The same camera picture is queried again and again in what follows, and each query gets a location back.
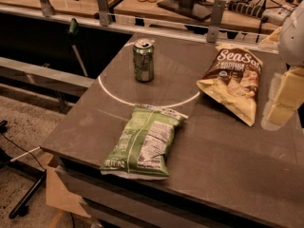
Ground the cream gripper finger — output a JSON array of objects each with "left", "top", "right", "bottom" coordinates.
[{"left": 265, "top": 66, "right": 304, "bottom": 126}]

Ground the green soda can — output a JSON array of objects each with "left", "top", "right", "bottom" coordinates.
[{"left": 133, "top": 38, "right": 154, "bottom": 82}]

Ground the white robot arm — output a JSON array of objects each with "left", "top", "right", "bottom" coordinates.
[{"left": 261, "top": 1, "right": 304, "bottom": 131}]

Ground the brown sea salt chip bag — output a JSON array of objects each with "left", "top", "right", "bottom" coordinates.
[{"left": 197, "top": 44, "right": 263, "bottom": 126}]

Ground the white power adapter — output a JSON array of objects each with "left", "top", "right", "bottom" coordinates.
[{"left": 262, "top": 7, "right": 292, "bottom": 26}]

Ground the black power strip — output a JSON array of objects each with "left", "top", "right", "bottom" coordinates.
[{"left": 228, "top": 0, "right": 265, "bottom": 18}]

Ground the black monitor stand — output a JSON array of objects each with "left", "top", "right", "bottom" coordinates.
[{"left": 157, "top": 0, "right": 212, "bottom": 21}]

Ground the green chip bag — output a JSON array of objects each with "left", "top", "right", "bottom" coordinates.
[{"left": 100, "top": 104, "right": 187, "bottom": 181}]

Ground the tan cardboard piece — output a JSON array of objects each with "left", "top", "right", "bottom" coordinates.
[{"left": 46, "top": 166, "right": 90, "bottom": 218}]

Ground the black stand leg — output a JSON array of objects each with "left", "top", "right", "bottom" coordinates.
[{"left": 9, "top": 171, "right": 47, "bottom": 219}]

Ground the grey metal bracket right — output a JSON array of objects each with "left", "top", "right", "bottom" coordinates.
[{"left": 206, "top": 0, "right": 226, "bottom": 44}]

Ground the grey metal bracket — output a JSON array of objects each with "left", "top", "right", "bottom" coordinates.
[
  {"left": 97, "top": 0, "right": 111, "bottom": 27},
  {"left": 39, "top": 0, "right": 55, "bottom": 17},
  {"left": 206, "top": 0, "right": 226, "bottom": 44}
]

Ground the grey metal bracket middle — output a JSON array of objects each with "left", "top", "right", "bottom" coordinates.
[{"left": 97, "top": 0, "right": 111, "bottom": 27}]

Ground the green handled tool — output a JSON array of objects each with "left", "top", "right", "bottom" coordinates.
[{"left": 67, "top": 17, "right": 89, "bottom": 78}]

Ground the grey metal bracket left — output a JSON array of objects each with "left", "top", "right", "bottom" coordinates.
[{"left": 39, "top": 0, "right": 55, "bottom": 17}]

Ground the black floor cable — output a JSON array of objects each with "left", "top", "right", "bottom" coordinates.
[{"left": 0, "top": 131, "right": 47, "bottom": 172}]

